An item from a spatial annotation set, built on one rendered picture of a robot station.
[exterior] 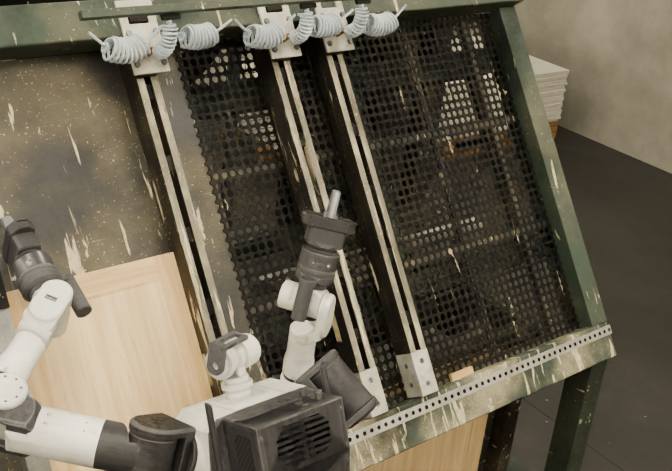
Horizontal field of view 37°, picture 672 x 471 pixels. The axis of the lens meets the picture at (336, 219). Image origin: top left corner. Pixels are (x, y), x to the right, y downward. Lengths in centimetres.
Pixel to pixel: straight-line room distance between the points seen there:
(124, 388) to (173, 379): 13
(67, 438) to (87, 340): 55
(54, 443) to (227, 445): 31
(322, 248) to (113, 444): 64
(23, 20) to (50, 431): 100
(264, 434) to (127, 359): 70
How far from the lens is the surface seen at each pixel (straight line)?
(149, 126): 250
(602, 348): 340
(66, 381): 237
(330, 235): 218
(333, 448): 190
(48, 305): 204
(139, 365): 243
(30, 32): 243
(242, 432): 184
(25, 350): 200
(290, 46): 274
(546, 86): 770
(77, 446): 188
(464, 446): 350
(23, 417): 188
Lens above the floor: 249
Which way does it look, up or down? 24 degrees down
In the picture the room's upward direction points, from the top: 6 degrees clockwise
